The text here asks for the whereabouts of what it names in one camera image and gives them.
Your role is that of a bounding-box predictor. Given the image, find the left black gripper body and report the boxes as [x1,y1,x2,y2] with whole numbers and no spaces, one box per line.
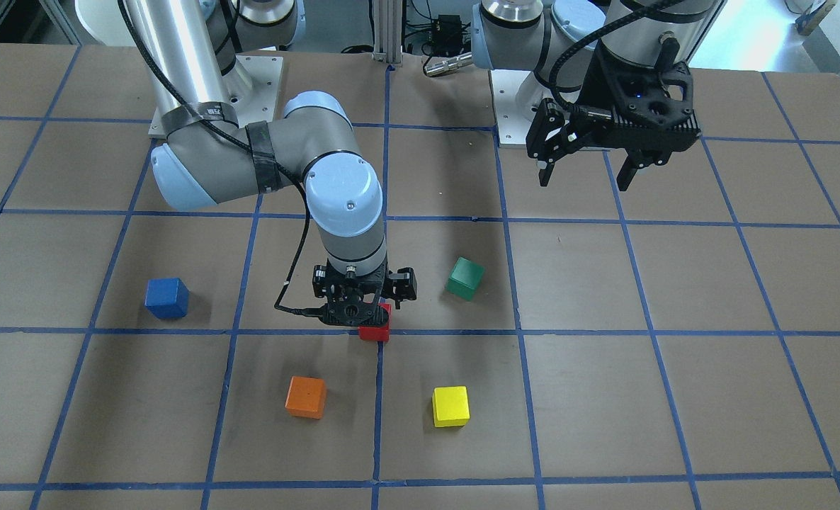
[526,50,676,167]

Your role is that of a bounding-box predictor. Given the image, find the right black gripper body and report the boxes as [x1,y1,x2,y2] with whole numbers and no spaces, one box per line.
[311,261,417,325]

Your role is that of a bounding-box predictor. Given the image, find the red block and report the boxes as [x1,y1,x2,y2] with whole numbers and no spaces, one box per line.
[358,303,392,343]

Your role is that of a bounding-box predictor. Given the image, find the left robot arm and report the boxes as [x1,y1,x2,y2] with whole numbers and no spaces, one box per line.
[471,1,721,191]

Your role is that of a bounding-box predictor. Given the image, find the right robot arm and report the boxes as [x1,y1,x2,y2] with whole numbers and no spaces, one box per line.
[117,1,417,327]

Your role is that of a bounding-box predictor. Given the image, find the orange block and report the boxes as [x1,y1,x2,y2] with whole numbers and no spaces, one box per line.
[285,375,327,419]

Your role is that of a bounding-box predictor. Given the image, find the green block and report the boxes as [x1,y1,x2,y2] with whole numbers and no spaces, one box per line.
[445,257,485,301]

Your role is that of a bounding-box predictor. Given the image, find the yellow block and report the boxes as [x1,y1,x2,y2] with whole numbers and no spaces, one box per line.
[432,385,470,427]

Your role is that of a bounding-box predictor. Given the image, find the blue block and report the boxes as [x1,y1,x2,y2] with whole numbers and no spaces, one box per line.
[144,278,189,319]

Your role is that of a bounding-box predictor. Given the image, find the silver cylinder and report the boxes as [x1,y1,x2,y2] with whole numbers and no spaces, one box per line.
[423,52,474,78]

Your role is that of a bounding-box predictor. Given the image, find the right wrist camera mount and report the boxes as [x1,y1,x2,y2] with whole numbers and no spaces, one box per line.
[305,265,388,327]

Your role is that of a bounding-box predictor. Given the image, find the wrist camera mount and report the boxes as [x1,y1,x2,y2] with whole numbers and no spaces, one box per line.
[305,265,388,327]
[586,32,702,152]

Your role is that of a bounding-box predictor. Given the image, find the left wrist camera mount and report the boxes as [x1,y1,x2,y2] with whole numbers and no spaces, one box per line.
[586,32,702,152]

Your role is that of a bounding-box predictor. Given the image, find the aluminium frame post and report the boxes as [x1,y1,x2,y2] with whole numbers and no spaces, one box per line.
[370,0,404,67]

